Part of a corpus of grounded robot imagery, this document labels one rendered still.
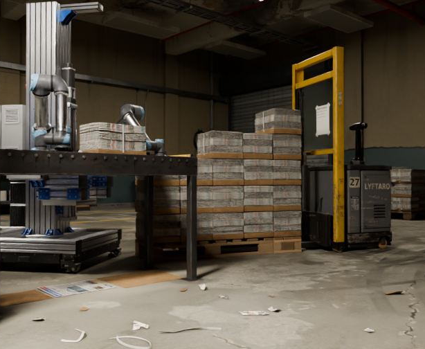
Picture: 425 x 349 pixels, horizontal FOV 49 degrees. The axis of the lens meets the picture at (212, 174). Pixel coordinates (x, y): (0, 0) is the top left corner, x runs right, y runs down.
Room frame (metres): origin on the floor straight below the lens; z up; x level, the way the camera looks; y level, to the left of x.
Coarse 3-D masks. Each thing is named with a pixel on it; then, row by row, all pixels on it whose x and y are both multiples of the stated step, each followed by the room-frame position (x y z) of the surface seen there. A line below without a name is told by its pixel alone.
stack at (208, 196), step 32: (224, 160) 4.01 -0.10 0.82; (256, 160) 4.12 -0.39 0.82; (160, 192) 3.79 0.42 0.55; (224, 192) 4.00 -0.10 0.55; (256, 192) 4.13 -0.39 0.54; (160, 224) 3.80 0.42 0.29; (224, 224) 4.00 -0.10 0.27; (256, 224) 4.12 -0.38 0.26; (160, 256) 3.79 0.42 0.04; (224, 256) 4.00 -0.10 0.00
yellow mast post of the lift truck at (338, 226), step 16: (336, 48) 4.21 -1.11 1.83; (336, 64) 4.21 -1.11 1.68; (336, 80) 4.21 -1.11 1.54; (336, 96) 4.21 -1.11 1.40; (336, 112) 4.21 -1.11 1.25; (336, 128) 4.21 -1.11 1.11; (336, 144) 4.21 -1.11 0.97; (336, 160) 4.21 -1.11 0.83; (336, 176) 4.21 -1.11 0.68; (336, 192) 4.21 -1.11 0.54; (336, 208) 4.21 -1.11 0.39; (336, 224) 4.21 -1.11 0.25; (336, 240) 4.21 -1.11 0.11
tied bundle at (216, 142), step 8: (200, 136) 4.24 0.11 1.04; (208, 136) 4.05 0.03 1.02; (216, 136) 3.98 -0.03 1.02; (224, 136) 4.01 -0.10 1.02; (232, 136) 4.03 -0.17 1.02; (240, 136) 4.06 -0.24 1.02; (200, 144) 4.24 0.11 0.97; (208, 144) 4.06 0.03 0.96; (216, 144) 3.98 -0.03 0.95; (224, 144) 4.01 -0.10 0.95; (232, 144) 4.04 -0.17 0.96; (240, 144) 4.07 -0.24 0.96; (200, 152) 4.24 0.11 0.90; (208, 152) 4.05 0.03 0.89; (216, 152) 3.98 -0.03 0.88; (224, 152) 4.01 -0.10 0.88; (232, 152) 4.04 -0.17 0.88; (240, 152) 4.06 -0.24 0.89
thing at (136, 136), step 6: (132, 126) 3.28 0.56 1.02; (138, 126) 3.32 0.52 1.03; (132, 132) 3.28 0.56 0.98; (138, 132) 3.31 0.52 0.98; (144, 132) 3.35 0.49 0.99; (132, 138) 3.28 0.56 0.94; (138, 138) 3.33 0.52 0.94; (144, 138) 3.35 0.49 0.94; (132, 144) 3.29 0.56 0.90; (138, 144) 3.32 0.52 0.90; (144, 144) 3.35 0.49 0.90; (132, 150) 3.29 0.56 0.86; (138, 150) 3.32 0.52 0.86; (144, 150) 3.35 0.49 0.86
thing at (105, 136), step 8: (80, 128) 3.31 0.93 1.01; (88, 128) 3.22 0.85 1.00; (96, 128) 3.14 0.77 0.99; (104, 128) 3.14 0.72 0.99; (112, 128) 3.18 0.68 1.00; (80, 136) 3.32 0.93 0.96; (88, 136) 3.23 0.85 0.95; (96, 136) 3.14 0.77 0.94; (104, 136) 3.14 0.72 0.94; (112, 136) 3.18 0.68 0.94; (80, 144) 3.31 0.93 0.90; (88, 144) 3.23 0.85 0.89; (96, 144) 3.14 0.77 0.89; (104, 144) 3.14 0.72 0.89; (112, 144) 3.18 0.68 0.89
